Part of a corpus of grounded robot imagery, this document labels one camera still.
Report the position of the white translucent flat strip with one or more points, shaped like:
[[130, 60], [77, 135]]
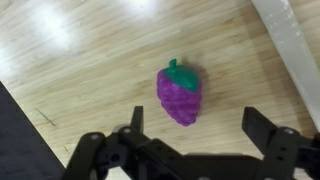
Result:
[[290, 43]]

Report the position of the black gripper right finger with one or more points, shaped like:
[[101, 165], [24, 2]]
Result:
[[283, 150]]

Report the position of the purple plastic grapes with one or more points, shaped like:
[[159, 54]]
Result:
[[180, 100]]

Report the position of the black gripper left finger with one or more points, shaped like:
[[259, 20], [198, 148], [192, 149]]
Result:
[[100, 150]]

